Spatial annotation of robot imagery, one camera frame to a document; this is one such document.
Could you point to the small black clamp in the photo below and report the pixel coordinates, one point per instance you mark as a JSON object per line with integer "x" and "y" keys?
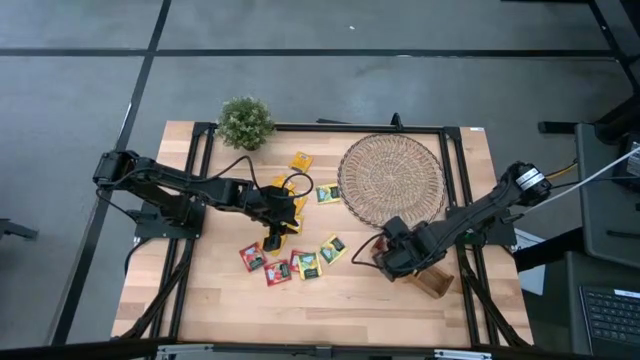
{"x": 396, "y": 120}

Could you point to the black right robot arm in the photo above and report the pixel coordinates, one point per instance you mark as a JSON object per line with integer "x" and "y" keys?
{"x": 475, "y": 210}

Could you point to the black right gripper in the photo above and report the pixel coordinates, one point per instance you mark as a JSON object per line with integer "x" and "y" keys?
{"x": 410, "y": 250}

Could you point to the silver frame bracket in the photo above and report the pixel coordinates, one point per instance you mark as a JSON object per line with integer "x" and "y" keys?
{"x": 462, "y": 354}
{"x": 185, "y": 349}

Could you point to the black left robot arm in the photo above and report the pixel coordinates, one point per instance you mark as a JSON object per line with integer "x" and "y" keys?
{"x": 200, "y": 187}

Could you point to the black chair base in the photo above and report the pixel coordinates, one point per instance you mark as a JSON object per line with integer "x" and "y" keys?
{"x": 620, "y": 122}

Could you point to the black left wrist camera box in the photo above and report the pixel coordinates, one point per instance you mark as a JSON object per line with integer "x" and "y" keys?
{"x": 274, "y": 196}

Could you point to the dark laptop keyboard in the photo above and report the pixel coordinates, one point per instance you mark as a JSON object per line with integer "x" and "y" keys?
{"x": 612, "y": 315}

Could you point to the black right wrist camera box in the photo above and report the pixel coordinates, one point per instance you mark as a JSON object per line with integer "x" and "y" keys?
{"x": 395, "y": 227}

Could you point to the wooden compartment tray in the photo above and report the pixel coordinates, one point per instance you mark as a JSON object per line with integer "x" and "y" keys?
{"x": 432, "y": 282}

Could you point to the small green potted plant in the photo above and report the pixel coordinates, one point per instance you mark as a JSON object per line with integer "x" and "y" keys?
{"x": 245, "y": 122}

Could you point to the round woven placemat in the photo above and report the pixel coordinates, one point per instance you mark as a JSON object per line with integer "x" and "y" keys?
{"x": 390, "y": 180}

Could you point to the yellow tea bag sachet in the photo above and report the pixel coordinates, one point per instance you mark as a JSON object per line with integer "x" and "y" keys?
{"x": 301, "y": 162}
{"x": 279, "y": 182}
{"x": 301, "y": 205}
{"x": 284, "y": 244}

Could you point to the green tea bag sachet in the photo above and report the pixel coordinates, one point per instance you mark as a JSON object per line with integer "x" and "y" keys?
{"x": 310, "y": 266}
{"x": 328, "y": 193}
{"x": 333, "y": 248}

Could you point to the grey cabinet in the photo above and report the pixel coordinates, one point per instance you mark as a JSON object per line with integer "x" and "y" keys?
{"x": 600, "y": 225}

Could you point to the dark grey desk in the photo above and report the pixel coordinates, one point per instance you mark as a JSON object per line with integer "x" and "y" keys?
{"x": 560, "y": 280}

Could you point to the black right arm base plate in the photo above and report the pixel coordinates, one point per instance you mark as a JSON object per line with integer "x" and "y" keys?
{"x": 500, "y": 237}

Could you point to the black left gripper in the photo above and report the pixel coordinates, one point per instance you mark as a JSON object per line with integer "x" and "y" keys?
{"x": 282, "y": 220}

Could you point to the black chair foot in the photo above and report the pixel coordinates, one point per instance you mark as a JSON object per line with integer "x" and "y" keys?
{"x": 15, "y": 229}

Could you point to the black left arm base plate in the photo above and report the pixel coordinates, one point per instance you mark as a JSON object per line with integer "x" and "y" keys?
{"x": 150, "y": 231}

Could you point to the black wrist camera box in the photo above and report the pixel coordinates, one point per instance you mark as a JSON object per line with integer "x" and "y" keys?
{"x": 395, "y": 227}
{"x": 274, "y": 196}

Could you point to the red tea bag sachet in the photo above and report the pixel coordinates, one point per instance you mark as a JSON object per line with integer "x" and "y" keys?
{"x": 277, "y": 273}
{"x": 295, "y": 260}
{"x": 253, "y": 257}

